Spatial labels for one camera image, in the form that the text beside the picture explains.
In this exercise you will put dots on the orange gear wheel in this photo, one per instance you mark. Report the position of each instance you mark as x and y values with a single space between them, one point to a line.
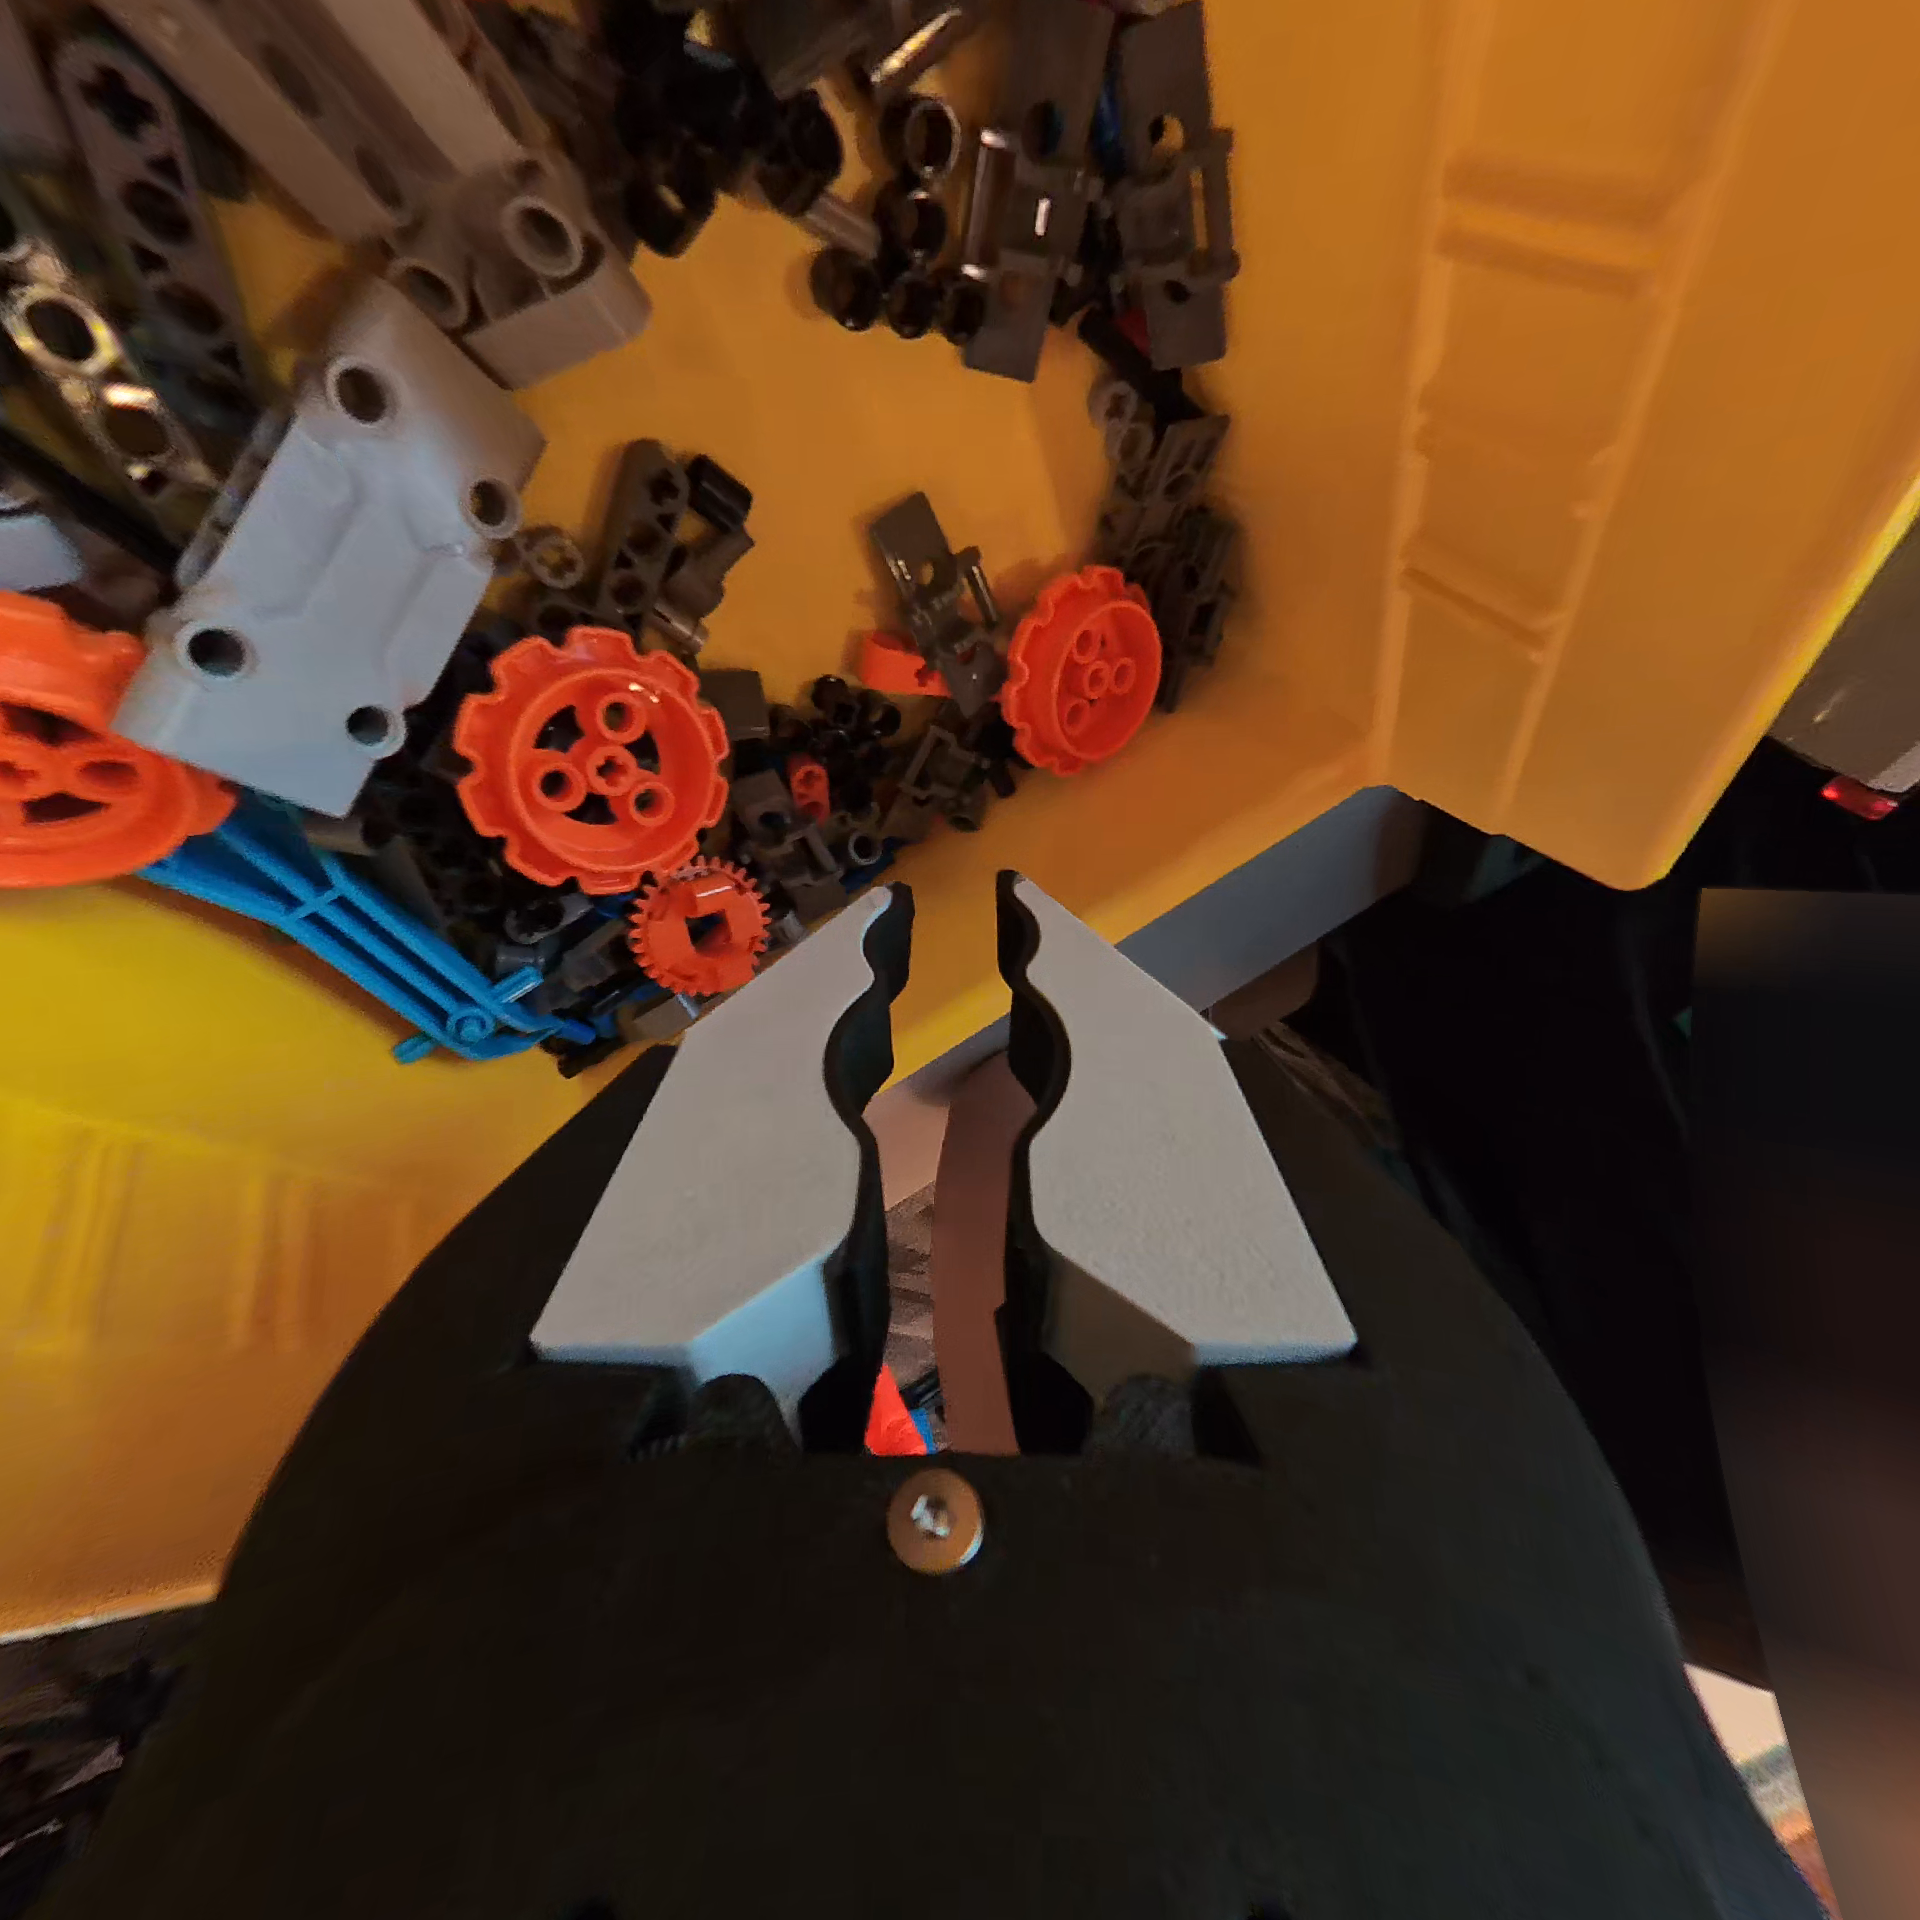
593 759
76 751
1079 667

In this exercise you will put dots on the small orange curved brick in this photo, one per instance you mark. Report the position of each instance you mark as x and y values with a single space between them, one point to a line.
898 664

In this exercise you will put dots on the yellow plastic bin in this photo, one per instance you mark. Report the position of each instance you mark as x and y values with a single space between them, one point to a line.
1500 525

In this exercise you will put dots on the small orange pin connector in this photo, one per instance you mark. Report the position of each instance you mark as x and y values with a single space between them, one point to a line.
810 785

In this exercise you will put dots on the small red object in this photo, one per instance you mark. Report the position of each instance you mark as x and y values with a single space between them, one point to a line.
895 1417

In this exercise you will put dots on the dark grey track link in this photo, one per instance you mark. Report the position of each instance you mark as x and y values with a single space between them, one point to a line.
933 584

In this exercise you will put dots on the small orange toothed gear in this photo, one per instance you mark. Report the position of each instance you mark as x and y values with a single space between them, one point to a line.
699 931

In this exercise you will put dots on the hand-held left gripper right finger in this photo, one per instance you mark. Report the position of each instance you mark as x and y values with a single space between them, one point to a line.
1185 1200

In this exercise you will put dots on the long grey holed beam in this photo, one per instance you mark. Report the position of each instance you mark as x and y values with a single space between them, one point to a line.
451 180

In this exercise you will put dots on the pile of dark building bricks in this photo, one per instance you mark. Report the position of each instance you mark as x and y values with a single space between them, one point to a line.
960 180

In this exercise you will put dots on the grey frame block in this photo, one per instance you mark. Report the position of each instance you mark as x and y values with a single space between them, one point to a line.
330 569

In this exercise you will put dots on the blue curved brick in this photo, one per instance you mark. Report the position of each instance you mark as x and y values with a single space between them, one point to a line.
344 915

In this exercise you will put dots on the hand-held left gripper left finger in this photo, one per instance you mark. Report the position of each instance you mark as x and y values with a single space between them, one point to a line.
719 1200

